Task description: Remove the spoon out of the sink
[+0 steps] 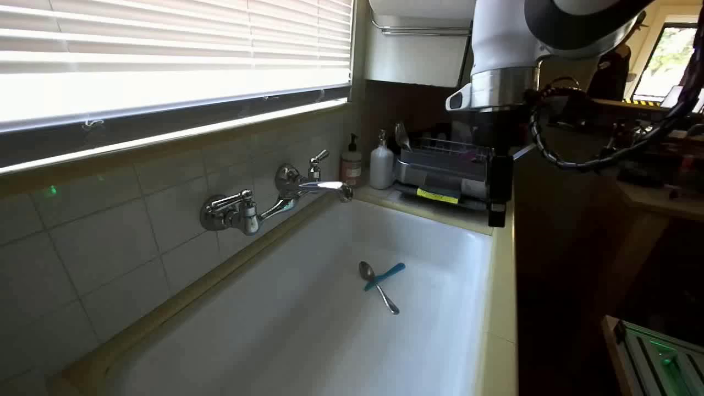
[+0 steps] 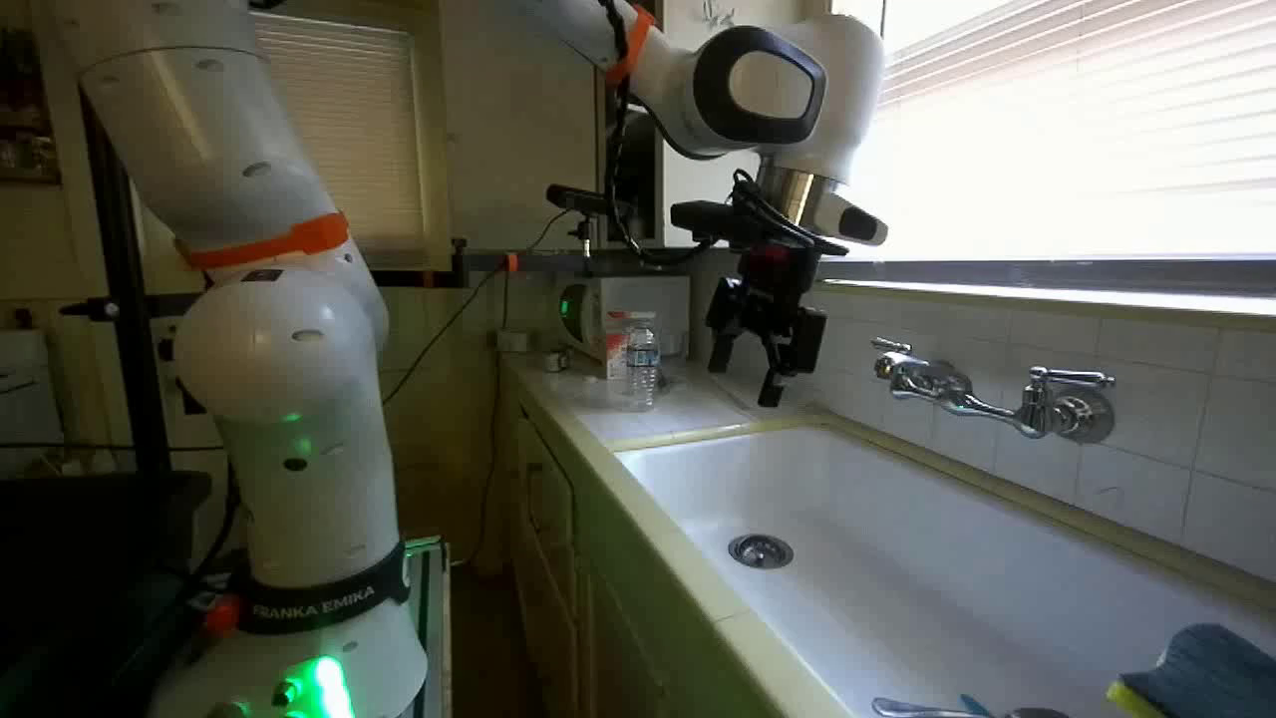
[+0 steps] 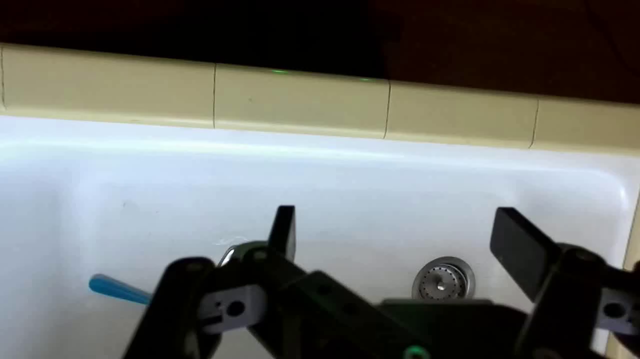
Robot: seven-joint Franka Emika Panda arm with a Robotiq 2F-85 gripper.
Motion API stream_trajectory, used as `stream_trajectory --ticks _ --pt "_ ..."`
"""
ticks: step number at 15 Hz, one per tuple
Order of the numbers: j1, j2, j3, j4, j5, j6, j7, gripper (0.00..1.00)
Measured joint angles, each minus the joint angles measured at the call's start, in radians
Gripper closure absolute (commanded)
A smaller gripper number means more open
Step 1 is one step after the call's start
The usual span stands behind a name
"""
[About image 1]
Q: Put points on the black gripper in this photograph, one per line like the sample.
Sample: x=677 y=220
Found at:
x=497 y=133

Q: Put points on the metal spoon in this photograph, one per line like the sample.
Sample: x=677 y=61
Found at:
x=366 y=271
x=400 y=135

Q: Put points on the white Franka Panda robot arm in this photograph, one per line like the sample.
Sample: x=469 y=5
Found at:
x=506 y=35

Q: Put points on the metal spoon in rack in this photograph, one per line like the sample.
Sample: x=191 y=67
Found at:
x=400 y=135

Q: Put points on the white rectangular sink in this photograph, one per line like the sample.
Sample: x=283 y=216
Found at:
x=294 y=330

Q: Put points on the yellow sponge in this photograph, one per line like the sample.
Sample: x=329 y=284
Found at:
x=436 y=197

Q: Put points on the white pump dispenser bottle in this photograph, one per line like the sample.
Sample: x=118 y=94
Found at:
x=382 y=165

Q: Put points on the brown soap bottle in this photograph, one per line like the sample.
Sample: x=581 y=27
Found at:
x=350 y=168

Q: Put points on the sunlit background window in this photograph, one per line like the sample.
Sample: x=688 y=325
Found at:
x=663 y=61

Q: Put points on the robot mounting stand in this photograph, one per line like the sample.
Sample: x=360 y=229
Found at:
x=652 y=363

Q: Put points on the wide white window blind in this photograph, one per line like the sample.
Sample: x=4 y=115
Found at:
x=176 y=51

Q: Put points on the white wall cabinet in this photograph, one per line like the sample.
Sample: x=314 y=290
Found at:
x=418 y=45

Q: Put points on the chrome wall faucet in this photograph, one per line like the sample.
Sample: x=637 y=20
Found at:
x=289 y=183

